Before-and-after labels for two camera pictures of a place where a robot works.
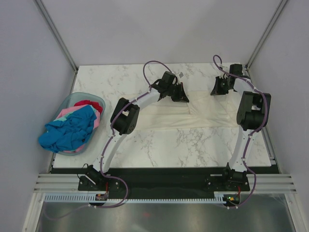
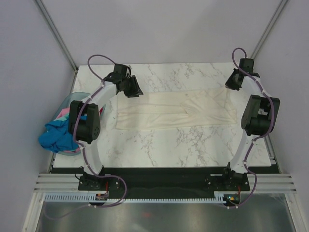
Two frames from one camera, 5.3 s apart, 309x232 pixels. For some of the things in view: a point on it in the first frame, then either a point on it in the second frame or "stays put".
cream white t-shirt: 203,110 stays put
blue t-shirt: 70,134 stays put
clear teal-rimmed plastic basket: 77,97 stays put
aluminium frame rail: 258,182 stays put
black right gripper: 217,90 -> 229,84
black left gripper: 181,97 -> 136,91
